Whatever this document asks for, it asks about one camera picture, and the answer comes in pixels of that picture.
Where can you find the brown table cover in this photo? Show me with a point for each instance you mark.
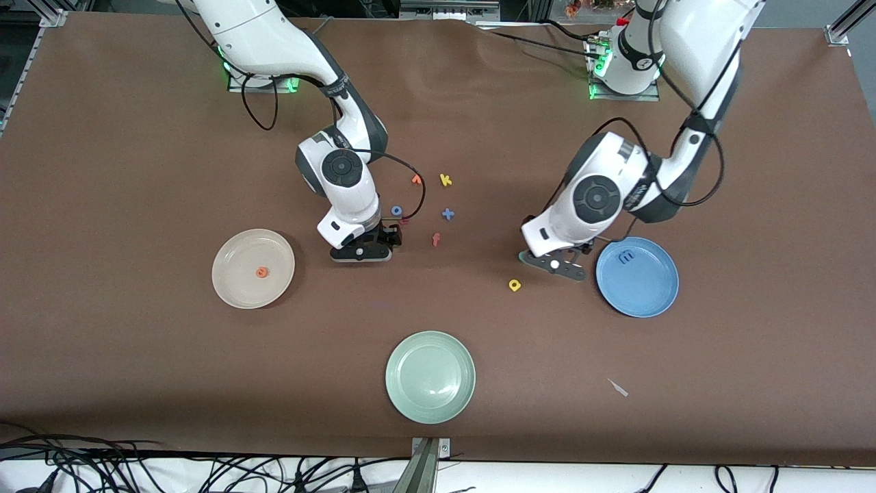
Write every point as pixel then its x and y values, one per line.
pixel 137 376

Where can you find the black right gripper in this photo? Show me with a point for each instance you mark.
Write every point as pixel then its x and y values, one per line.
pixel 387 233

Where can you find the aluminium profile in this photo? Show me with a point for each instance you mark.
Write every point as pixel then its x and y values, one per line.
pixel 53 17
pixel 838 33

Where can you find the blue plate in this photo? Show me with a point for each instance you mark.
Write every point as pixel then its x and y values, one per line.
pixel 643 291

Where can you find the beige plate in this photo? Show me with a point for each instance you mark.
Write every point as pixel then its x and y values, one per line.
pixel 239 287

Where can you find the pale green plate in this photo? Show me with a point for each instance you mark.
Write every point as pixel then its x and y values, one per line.
pixel 430 377

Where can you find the blue letter m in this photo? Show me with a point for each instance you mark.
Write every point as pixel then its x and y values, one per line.
pixel 626 257

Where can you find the orange flowers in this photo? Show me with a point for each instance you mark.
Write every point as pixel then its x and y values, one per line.
pixel 588 7

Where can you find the metal bracket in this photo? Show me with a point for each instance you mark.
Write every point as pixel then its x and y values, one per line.
pixel 428 472

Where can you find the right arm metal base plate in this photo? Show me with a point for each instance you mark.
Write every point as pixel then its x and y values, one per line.
pixel 263 87

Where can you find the small white scrap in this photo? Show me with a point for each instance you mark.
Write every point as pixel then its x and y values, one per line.
pixel 618 387

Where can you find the grey equipment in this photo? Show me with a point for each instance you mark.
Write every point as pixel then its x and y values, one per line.
pixel 448 8

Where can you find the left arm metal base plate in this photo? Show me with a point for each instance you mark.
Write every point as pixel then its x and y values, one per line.
pixel 626 97

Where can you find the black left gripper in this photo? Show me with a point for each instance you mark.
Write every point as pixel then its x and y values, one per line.
pixel 586 248

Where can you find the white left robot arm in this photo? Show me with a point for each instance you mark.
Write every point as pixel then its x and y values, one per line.
pixel 595 198

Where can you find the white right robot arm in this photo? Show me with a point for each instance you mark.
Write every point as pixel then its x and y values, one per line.
pixel 342 171

